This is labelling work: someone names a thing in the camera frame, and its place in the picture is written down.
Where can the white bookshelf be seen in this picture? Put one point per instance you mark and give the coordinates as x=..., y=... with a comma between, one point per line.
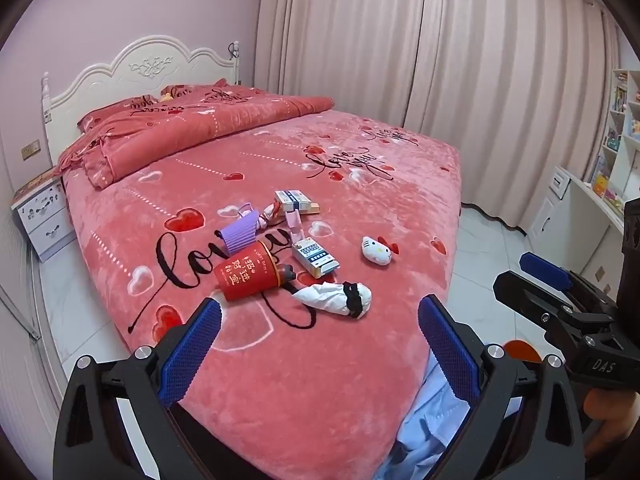
x=612, y=125

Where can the white cat plush red bow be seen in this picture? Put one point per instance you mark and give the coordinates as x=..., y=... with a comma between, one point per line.
x=375, y=250

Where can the brass wall socket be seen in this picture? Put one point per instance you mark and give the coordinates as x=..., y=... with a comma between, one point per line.
x=31, y=149

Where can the white cloth bundle black band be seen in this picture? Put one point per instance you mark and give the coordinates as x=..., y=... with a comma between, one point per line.
x=325, y=297

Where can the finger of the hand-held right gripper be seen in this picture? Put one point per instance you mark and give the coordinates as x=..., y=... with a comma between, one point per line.
x=545, y=266
x=520, y=292

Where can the white desk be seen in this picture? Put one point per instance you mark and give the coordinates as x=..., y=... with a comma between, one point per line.
x=550, y=210

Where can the bed with pink blanket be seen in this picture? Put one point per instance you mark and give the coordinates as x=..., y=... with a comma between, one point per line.
x=300, y=385

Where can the pale pink curtain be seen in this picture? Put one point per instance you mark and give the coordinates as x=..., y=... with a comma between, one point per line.
x=425, y=50

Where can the purple ribbed silicone cup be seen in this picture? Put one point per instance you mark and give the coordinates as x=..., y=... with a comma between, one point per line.
x=240, y=235

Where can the pink printed pillow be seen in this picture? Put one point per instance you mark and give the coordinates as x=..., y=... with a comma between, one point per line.
x=200, y=92
x=125, y=107

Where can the light blue clothing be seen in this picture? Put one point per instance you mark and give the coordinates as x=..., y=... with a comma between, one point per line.
x=435, y=435

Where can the white carved headboard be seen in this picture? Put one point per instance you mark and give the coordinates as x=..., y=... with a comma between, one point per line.
x=145, y=65

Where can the white blue medicine box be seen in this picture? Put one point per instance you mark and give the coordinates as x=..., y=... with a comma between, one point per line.
x=292, y=197
x=315, y=257

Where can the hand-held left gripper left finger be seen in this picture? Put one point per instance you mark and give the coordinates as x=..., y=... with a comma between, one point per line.
x=192, y=350

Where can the pink plastic item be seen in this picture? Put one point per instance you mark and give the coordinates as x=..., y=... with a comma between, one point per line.
x=295, y=222

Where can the person's right hand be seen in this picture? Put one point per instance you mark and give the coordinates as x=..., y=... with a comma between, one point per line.
x=610, y=405

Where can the small yellow toy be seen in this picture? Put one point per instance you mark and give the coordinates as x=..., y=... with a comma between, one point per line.
x=167, y=95

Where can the tan box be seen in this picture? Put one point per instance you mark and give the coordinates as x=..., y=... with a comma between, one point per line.
x=305, y=209

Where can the red paper cup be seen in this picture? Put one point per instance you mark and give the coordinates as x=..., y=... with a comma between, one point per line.
x=245, y=272

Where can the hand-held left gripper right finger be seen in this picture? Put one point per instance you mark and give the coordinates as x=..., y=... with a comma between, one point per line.
x=450, y=350

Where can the white nightstand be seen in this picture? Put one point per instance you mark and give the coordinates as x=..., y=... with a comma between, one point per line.
x=45, y=220

